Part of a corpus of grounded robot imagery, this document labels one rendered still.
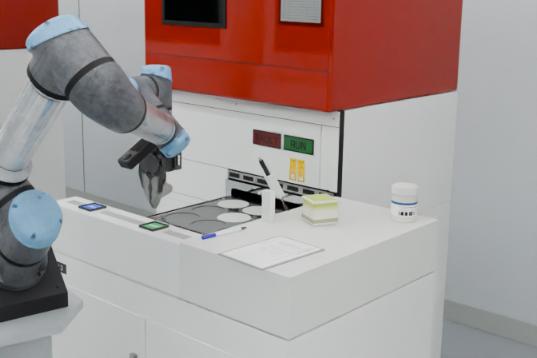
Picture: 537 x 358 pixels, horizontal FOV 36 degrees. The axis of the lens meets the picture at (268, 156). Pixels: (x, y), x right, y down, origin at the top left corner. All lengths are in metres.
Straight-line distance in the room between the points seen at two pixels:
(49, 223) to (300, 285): 0.56
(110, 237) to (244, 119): 0.68
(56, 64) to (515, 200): 2.63
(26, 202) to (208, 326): 0.53
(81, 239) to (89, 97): 0.84
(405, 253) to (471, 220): 1.81
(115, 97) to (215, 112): 1.21
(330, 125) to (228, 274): 0.70
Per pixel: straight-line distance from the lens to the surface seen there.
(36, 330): 1.94
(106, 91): 1.57
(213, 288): 1.97
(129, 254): 2.18
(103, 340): 2.37
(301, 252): 1.94
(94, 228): 2.28
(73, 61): 1.58
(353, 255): 1.97
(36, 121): 1.73
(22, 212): 1.84
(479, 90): 3.85
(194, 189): 2.88
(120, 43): 5.50
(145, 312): 2.19
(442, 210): 3.03
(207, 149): 2.80
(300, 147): 2.52
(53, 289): 2.03
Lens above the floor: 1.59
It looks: 12 degrees down
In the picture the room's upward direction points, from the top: 1 degrees clockwise
